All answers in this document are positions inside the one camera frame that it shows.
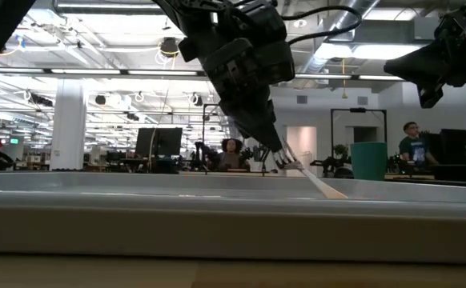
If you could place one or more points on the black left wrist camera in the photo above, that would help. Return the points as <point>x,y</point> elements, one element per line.
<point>271,22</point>

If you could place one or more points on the black round ceiling device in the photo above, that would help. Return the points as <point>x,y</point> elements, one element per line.
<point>169,47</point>

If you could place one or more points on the person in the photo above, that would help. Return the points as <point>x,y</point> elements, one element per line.
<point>413,150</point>
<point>231,158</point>

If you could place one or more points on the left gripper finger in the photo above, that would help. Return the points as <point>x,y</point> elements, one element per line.
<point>274,120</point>
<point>249,120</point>

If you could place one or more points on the silver ceiling duct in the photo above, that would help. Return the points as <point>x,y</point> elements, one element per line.
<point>367,6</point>

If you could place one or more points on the white square column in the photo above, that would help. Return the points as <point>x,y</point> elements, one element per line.
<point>68,128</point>

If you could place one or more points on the green plastic cup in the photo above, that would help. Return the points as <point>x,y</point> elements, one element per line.
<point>369,162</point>

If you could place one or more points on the grey plastic tray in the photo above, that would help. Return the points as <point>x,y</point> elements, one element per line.
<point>217,232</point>

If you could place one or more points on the long ceiling light strip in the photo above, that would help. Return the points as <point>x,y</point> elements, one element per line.
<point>381,77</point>
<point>85,71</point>
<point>323,76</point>
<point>163,73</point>
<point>14,70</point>

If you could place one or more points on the black background robot arm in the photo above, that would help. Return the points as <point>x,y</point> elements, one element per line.
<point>333,163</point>
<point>205,154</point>

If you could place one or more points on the black background table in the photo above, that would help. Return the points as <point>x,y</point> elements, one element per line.
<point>457,172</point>

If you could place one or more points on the black computer monitor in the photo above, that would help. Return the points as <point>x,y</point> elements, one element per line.
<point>159,142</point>
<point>455,146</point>

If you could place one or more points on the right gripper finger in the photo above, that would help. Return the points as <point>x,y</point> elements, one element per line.
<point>430,95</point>
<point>421,66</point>

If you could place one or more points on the black rectangular stand frame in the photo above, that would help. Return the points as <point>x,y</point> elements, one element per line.
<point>357,109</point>

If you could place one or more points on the small green potted plant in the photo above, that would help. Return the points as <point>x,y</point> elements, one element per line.
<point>340,150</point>

